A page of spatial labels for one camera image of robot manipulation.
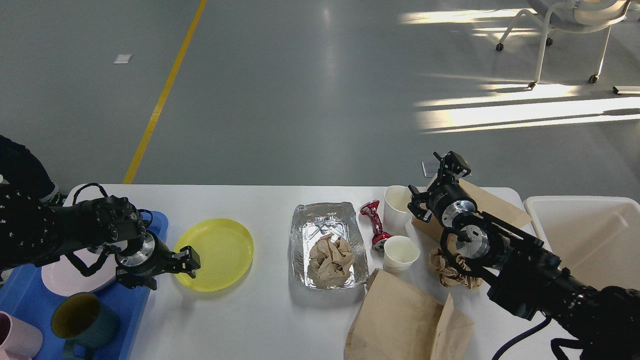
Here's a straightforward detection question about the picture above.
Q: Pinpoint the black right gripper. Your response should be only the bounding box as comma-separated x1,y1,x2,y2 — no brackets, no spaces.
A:
407,151,472,224

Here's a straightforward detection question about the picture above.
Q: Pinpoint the white paper cup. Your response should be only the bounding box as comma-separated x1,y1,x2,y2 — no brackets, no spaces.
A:
382,185,413,235
382,235,422,274

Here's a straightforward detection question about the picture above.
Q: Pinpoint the crumpled brown paper in tray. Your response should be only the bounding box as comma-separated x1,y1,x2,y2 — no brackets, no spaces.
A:
309,234,355,281

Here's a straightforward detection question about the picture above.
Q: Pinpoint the large brown paper bag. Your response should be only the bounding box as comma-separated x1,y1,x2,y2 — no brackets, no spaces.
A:
344,269,475,360

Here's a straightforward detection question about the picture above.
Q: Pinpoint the pink plate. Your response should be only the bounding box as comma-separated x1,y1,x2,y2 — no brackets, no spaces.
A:
41,254,117,297

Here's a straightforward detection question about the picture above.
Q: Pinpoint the white paper cup rear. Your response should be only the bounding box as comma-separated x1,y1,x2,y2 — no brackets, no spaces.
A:
382,185,413,235

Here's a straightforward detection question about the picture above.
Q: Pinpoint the brown paper bag rear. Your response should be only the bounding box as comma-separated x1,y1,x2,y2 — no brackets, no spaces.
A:
411,178,535,246

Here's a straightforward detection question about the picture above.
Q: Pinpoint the white plastic bin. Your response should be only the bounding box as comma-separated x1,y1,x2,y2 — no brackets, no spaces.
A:
524,195,640,290

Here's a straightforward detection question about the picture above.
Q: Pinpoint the crushed red can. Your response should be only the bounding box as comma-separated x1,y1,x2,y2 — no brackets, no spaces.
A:
359,199,393,252

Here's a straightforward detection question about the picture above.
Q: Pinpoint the white rolling chair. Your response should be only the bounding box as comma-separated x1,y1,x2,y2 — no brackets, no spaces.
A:
495,0,633,91

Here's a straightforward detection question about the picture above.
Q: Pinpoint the aluminium foil tray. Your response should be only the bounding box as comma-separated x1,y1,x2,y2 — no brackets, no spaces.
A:
289,202,370,290

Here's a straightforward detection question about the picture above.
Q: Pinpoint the yellow plate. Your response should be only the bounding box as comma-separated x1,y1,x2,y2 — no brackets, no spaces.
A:
174,218,254,293

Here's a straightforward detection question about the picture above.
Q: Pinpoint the small grey floor plate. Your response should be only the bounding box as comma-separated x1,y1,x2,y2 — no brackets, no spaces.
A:
421,159,441,179

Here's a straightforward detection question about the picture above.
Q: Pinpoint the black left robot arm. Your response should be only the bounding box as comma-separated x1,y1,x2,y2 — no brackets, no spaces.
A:
0,183,201,290

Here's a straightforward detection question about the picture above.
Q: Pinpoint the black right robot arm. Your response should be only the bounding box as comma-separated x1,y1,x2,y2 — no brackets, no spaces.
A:
407,151,640,360

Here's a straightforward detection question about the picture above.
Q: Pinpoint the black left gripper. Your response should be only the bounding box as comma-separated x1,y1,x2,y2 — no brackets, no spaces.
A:
115,232,201,291

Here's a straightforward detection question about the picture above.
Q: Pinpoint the white paper cup front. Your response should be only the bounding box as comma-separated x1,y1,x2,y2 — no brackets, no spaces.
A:
382,235,422,274

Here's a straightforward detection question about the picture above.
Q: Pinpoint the pink mug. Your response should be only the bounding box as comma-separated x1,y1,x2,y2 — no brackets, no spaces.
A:
0,311,44,360

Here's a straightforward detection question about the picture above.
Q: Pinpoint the dark green mug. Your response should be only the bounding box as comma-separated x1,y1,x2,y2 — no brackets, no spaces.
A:
50,292,121,360

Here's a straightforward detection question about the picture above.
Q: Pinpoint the crumpled brown paper ball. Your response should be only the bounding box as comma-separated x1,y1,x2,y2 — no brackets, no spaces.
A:
429,247,484,291

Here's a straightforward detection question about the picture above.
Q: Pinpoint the blue plastic tray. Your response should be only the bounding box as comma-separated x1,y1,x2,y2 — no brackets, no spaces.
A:
0,210,169,360

